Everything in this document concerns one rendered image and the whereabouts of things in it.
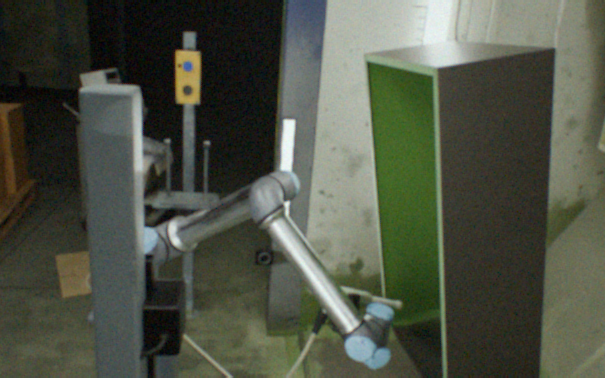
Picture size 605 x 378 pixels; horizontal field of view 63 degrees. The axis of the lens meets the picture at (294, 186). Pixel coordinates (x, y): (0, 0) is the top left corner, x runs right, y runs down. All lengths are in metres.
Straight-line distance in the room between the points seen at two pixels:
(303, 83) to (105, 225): 1.98
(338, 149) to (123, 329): 2.05
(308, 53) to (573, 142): 1.50
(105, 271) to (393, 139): 1.61
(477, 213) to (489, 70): 0.42
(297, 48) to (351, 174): 0.70
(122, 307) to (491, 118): 1.16
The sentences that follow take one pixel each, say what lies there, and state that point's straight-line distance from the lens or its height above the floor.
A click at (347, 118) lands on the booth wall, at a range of 2.51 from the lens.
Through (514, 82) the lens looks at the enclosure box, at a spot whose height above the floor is 1.61.
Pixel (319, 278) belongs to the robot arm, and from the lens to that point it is 1.58.
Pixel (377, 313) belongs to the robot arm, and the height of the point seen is 0.83.
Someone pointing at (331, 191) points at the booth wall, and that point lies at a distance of 2.60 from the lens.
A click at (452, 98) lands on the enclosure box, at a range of 1.42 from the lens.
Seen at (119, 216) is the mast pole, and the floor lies 1.51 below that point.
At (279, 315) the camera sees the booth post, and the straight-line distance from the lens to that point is 2.90.
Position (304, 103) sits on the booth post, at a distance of 2.47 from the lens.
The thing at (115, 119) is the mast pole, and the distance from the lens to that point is 0.51.
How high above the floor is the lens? 1.71
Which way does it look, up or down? 18 degrees down
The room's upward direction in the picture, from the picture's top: 4 degrees clockwise
